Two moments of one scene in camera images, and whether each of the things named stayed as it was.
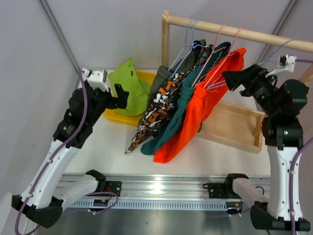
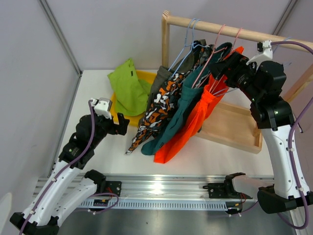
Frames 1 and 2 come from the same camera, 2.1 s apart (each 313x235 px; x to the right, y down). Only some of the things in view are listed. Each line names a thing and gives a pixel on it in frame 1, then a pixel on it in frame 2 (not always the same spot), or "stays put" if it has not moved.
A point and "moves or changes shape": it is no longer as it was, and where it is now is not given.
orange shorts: [205, 97] moves or changes shape
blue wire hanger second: [192, 45] stays put
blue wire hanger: [224, 82] → [221, 92]
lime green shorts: [126, 75] stays put
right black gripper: [256, 75] → [237, 64]
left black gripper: [114, 102] → [122, 125]
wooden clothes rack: [233, 125] stays put
